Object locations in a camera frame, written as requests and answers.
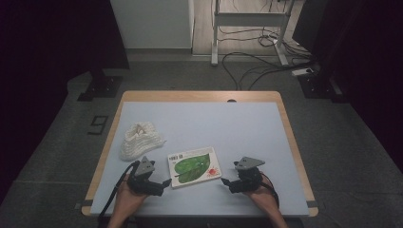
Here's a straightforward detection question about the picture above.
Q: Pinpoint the white cabinet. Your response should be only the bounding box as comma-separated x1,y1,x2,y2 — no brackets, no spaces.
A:
109,0,195,50

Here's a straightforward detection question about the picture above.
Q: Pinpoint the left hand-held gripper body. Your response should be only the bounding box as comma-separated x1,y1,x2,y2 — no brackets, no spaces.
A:
126,156,164,198

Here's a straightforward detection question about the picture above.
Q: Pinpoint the black monitor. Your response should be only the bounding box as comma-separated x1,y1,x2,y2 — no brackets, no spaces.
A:
292,0,321,53

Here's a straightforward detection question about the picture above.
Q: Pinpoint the dark curtain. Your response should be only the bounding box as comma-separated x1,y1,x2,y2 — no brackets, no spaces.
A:
317,0,403,174
0,0,130,203

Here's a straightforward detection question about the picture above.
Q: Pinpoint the white power strip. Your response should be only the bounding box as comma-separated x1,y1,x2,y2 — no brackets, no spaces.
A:
291,66,315,78

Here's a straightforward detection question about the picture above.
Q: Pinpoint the light blue table mat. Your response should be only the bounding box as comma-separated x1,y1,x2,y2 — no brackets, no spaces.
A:
89,101,310,218

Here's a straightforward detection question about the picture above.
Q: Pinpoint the person's right hand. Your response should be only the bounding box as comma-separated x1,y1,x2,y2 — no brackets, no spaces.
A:
247,180,280,218

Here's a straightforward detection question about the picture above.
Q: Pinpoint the black floor tape mark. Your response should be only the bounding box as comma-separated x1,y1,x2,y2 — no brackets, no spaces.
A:
87,115,109,136

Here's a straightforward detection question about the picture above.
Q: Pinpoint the person's left hand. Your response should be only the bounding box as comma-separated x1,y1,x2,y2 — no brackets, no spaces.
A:
112,183,149,220

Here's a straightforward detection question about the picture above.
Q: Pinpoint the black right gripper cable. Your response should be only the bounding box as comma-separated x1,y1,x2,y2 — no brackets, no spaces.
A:
259,172,280,209

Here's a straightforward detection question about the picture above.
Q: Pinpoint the wooden table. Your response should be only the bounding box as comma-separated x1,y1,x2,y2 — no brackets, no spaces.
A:
81,90,319,218

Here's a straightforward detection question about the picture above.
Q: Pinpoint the black stand base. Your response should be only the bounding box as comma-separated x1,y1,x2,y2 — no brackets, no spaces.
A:
76,67,124,103
297,72,350,104

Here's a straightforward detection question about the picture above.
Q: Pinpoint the white desk frame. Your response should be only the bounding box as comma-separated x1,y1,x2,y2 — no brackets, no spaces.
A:
210,0,296,67

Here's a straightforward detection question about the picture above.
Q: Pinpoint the caterpillar picture book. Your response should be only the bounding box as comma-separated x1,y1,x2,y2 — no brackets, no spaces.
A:
166,146,222,190

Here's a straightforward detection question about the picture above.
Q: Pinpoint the white waffle cloth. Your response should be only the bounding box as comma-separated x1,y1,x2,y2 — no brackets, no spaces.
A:
119,122,167,162

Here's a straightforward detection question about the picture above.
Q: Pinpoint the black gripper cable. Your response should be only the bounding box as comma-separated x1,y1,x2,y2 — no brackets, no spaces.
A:
259,172,280,209
97,161,141,223

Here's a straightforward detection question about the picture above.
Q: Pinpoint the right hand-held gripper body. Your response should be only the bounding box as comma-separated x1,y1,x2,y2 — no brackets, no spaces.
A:
227,156,266,195

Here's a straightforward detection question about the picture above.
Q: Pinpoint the tangle of black floor cables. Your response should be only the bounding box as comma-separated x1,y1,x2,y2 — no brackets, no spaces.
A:
217,0,317,92

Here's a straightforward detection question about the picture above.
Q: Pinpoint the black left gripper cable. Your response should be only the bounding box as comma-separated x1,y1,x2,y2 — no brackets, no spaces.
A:
97,161,141,223

